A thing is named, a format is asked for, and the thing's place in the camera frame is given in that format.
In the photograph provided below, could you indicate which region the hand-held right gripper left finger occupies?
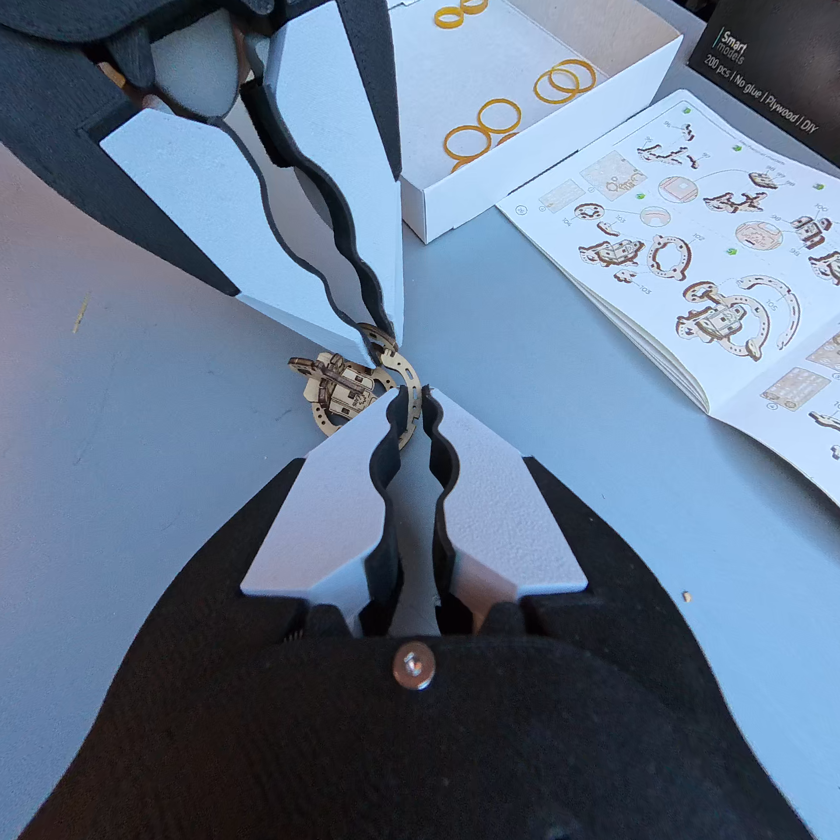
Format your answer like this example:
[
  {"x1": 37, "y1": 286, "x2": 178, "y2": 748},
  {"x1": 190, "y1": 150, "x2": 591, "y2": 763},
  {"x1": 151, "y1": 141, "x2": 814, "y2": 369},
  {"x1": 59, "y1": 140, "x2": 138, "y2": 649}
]
[{"x1": 239, "y1": 386, "x2": 403, "y2": 636}]

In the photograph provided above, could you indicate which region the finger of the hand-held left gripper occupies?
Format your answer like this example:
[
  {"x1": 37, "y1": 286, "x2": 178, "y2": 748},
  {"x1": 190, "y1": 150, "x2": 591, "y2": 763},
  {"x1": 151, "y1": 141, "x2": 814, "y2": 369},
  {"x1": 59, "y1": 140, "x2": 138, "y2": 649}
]
[
  {"x1": 98, "y1": 107, "x2": 388, "y2": 368},
  {"x1": 238, "y1": 0, "x2": 406, "y2": 345}
]

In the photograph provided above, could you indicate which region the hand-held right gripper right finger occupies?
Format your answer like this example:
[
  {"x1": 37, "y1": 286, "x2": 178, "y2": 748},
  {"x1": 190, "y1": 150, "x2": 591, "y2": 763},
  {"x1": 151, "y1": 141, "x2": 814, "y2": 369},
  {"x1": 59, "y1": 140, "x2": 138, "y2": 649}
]
[{"x1": 421, "y1": 386, "x2": 589, "y2": 636}]

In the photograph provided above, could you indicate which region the wooden robot figure model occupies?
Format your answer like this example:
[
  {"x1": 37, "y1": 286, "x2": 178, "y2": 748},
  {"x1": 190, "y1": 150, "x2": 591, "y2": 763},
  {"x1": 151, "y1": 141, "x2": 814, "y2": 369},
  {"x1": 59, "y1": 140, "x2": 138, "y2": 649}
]
[{"x1": 287, "y1": 322, "x2": 400, "y2": 437}]

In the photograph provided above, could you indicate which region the curved wooden arc part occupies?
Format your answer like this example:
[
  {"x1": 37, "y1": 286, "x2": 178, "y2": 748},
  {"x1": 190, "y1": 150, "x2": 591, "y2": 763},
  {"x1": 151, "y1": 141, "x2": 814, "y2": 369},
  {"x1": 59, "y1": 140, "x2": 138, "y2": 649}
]
[{"x1": 377, "y1": 348, "x2": 422, "y2": 452}]

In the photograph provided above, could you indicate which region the white cardboard box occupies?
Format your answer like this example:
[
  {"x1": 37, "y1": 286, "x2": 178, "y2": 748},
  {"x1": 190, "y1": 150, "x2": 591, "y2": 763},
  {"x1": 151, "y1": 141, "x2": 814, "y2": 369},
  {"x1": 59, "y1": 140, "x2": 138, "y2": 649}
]
[{"x1": 387, "y1": 0, "x2": 685, "y2": 245}]

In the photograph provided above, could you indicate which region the group of yellow rubber bands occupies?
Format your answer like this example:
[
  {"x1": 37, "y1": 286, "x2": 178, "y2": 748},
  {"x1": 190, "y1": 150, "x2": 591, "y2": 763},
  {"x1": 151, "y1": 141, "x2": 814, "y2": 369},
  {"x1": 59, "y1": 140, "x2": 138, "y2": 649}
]
[{"x1": 433, "y1": 0, "x2": 598, "y2": 173}]

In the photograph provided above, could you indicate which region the white instruction booklet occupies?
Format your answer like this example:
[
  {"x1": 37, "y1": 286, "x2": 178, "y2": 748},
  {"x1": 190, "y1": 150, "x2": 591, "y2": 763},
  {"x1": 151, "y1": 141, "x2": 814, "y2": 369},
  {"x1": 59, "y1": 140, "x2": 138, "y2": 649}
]
[{"x1": 495, "y1": 88, "x2": 840, "y2": 509}]

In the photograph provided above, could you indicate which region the black printed box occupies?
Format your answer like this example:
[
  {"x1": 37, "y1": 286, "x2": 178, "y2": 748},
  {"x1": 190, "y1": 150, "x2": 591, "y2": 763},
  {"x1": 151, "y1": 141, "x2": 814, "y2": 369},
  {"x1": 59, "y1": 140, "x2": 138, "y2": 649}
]
[{"x1": 687, "y1": 0, "x2": 840, "y2": 168}]

